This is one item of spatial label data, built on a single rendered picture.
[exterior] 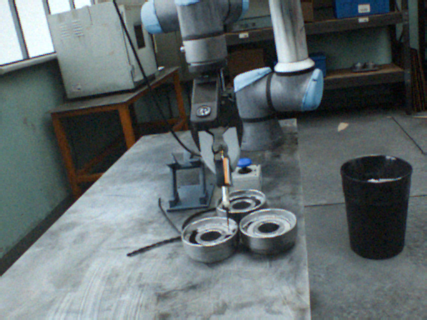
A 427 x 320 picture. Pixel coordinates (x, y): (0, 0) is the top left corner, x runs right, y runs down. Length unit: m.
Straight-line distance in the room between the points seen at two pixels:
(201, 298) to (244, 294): 0.07
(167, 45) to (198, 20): 3.93
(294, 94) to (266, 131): 0.15
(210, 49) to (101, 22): 2.32
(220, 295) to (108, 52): 2.51
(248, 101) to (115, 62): 1.88
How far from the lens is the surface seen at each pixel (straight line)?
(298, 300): 0.65
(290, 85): 1.18
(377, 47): 4.83
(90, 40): 3.07
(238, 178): 0.97
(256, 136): 1.26
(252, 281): 0.70
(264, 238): 0.73
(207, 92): 0.73
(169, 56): 4.66
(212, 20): 0.74
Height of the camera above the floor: 1.21
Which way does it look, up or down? 19 degrees down
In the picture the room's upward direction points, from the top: 10 degrees counter-clockwise
